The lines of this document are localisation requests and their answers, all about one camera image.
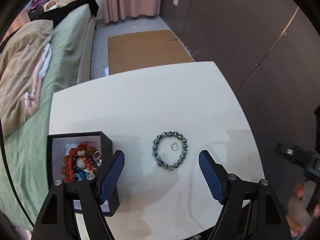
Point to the green bed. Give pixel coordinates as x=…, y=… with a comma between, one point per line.
x=25, y=149

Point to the person's right hand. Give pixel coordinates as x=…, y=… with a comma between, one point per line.
x=298, y=218

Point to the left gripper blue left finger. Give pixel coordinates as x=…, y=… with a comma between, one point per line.
x=111, y=176

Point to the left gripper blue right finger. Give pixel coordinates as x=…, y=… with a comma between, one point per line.
x=215, y=176

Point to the black clothing on bed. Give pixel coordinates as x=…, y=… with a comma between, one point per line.
x=60, y=13

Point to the flat cardboard sheet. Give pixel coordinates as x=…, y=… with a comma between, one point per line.
x=145, y=49

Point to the beige blanket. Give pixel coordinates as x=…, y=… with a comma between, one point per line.
x=24, y=63

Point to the black jewelry box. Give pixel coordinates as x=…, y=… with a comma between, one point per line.
x=90, y=151

